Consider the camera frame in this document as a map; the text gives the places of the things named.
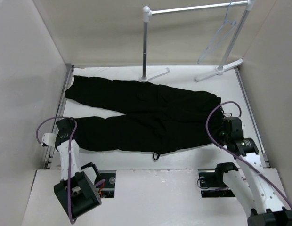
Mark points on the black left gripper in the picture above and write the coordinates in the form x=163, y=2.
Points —
x=58, y=135

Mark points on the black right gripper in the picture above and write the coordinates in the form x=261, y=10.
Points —
x=221, y=128

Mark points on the black trousers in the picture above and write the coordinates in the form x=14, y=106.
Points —
x=153, y=118

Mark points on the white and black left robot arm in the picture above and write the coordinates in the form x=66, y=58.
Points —
x=76, y=190

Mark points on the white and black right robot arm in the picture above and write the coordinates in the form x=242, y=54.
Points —
x=246, y=179

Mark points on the pale blue clothes hanger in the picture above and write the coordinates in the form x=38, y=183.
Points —
x=219, y=37

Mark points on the white metal clothes rack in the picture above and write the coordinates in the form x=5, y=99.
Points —
x=177, y=32

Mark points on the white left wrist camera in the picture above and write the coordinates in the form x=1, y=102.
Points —
x=48, y=139

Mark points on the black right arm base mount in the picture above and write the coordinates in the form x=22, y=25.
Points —
x=210, y=187

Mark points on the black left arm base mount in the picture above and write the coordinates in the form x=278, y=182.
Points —
x=103, y=180

